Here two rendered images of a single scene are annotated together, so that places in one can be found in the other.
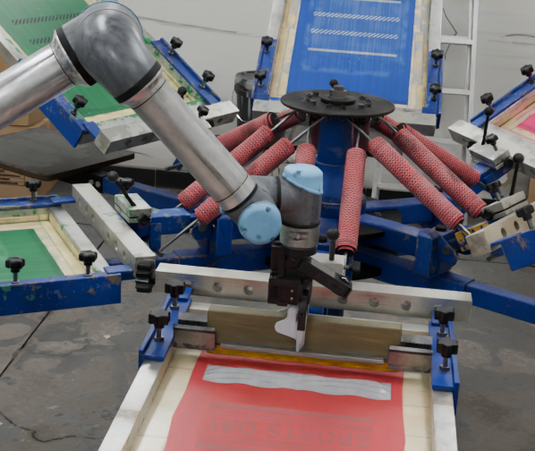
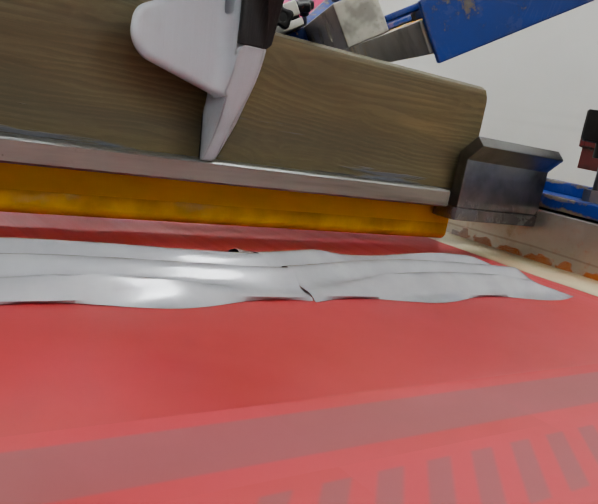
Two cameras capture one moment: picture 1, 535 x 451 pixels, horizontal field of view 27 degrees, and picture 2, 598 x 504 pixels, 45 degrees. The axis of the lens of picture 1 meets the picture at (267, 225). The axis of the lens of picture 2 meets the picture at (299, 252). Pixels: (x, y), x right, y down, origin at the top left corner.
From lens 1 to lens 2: 1.96 m
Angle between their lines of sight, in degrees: 43
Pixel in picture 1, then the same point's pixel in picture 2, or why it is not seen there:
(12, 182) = not seen: outside the picture
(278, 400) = (340, 353)
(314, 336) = (259, 103)
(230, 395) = (49, 379)
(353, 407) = (581, 331)
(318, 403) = (477, 336)
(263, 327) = (54, 44)
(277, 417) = (526, 450)
